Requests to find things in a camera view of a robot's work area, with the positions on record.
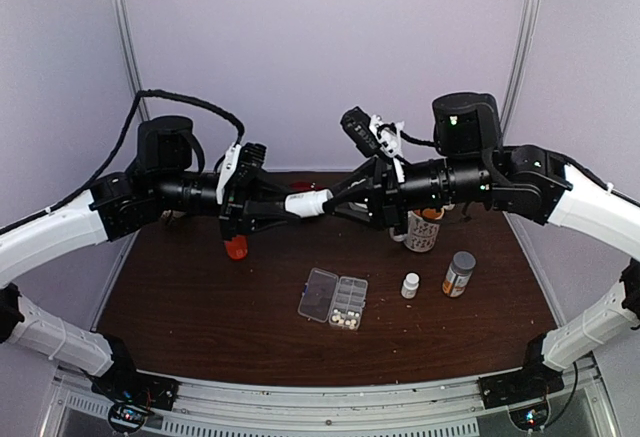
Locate right aluminium frame post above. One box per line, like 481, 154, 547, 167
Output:
500, 0, 541, 137

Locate orange pill bottle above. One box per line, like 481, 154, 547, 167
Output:
224, 235, 248, 261

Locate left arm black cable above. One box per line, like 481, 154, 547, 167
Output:
44, 88, 247, 213

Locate aluminium frame post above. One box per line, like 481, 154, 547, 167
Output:
500, 0, 541, 137
103, 0, 166, 178

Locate white pills in organizer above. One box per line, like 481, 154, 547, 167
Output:
329, 309, 361, 330

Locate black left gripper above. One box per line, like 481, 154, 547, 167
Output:
152, 166, 302, 241

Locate small white pill bottle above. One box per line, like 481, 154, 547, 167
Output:
401, 272, 420, 299

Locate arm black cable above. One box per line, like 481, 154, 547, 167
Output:
44, 88, 247, 213
399, 126, 640, 423

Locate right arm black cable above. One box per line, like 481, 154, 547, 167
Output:
399, 126, 640, 423

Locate clear plastic pill organizer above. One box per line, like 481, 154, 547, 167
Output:
297, 268, 368, 327

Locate floral mug yellow inside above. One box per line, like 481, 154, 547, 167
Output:
389, 209, 445, 253

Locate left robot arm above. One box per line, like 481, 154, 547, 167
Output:
1, 115, 332, 401

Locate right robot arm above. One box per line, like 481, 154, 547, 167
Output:
322, 92, 639, 399

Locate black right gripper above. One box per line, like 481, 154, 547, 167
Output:
321, 155, 492, 238

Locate red floral plate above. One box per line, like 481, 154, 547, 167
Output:
289, 181, 316, 192

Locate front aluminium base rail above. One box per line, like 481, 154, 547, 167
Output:
35, 356, 622, 436

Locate left aluminium frame post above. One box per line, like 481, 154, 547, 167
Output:
103, 0, 166, 178

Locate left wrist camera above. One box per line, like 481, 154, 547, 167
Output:
216, 143, 267, 205

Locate amber bottle grey cap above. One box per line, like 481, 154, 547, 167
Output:
442, 251, 476, 298

